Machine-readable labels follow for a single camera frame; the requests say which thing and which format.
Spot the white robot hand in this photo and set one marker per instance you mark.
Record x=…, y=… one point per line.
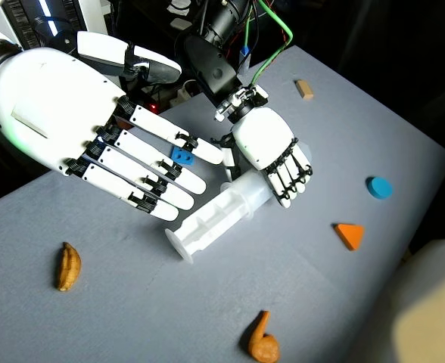
x=262, y=136
x=56, y=106

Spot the large translucent plastic syringe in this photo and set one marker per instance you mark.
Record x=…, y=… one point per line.
x=215, y=219

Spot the tan wooden rectangular block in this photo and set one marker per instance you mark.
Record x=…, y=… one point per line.
x=305, y=89

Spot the blue block with holes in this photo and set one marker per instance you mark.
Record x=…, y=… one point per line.
x=182, y=157

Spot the white computer tower, light strip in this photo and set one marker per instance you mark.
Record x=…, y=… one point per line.
x=25, y=22

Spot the white power strip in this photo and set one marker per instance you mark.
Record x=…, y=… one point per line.
x=182, y=92

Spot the blue round disc block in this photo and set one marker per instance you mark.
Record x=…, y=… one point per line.
x=379, y=188

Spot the orange triangle block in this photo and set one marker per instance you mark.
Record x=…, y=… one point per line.
x=351, y=234

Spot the golden toy fried dumpling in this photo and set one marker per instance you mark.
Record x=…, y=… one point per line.
x=69, y=268

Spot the grey table cloth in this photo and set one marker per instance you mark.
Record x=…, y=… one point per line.
x=169, y=283

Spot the toy fried chicken leg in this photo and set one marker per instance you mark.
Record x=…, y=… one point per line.
x=264, y=344

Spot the beige blurred foreground object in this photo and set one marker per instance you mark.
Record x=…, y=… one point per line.
x=427, y=302

